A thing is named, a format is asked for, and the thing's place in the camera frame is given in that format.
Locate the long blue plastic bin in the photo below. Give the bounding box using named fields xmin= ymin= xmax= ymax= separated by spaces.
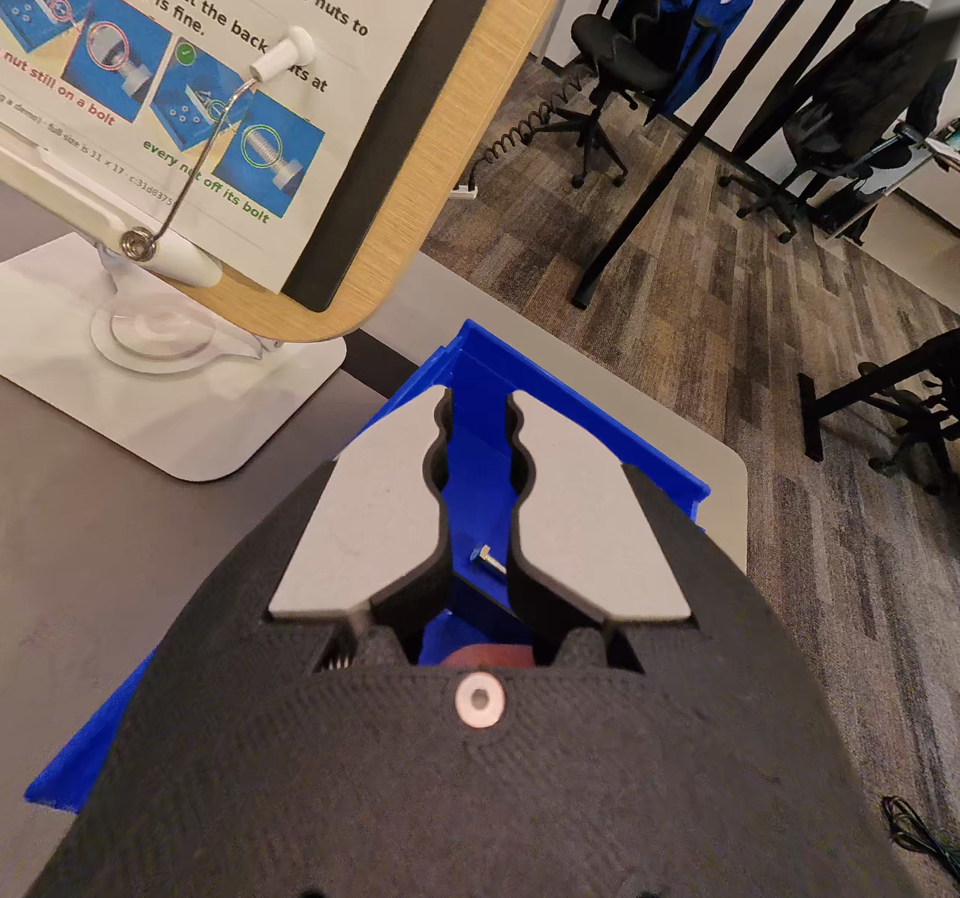
xmin=24 ymin=319 xmax=712 ymax=815

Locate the black power cable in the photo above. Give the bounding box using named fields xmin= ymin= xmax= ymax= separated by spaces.
xmin=879 ymin=795 xmax=960 ymax=865

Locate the clear sign stand white base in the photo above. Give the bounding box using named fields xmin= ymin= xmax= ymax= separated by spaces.
xmin=0 ymin=136 xmax=348 ymax=482

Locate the black jacket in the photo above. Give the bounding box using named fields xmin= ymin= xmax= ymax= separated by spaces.
xmin=783 ymin=1 xmax=960 ymax=186

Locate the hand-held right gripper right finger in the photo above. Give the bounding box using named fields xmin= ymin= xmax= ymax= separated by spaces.
xmin=506 ymin=390 xmax=693 ymax=666

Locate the printed instruction sign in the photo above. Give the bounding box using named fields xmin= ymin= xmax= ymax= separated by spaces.
xmin=0 ymin=0 xmax=520 ymax=314

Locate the black coiled cable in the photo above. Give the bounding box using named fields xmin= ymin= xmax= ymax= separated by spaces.
xmin=450 ymin=73 xmax=594 ymax=197

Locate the wood-edged office table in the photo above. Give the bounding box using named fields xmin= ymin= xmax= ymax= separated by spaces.
xmin=571 ymin=0 xmax=909 ymax=310
xmin=797 ymin=328 xmax=960 ymax=464

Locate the grey desk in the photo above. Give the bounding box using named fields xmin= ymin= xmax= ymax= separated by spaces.
xmin=0 ymin=185 xmax=751 ymax=898

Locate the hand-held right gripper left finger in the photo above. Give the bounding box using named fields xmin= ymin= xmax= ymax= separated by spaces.
xmin=268 ymin=386 xmax=453 ymax=666

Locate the blue striped jacket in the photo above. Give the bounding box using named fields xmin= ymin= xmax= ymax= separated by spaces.
xmin=615 ymin=0 xmax=777 ymax=119

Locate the black office chair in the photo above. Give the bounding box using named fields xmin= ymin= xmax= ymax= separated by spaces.
xmin=858 ymin=361 xmax=960 ymax=495
xmin=525 ymin=0 xmax=721 ymax=190
xmin=720 ymin=118 xmax=931 ymax=242

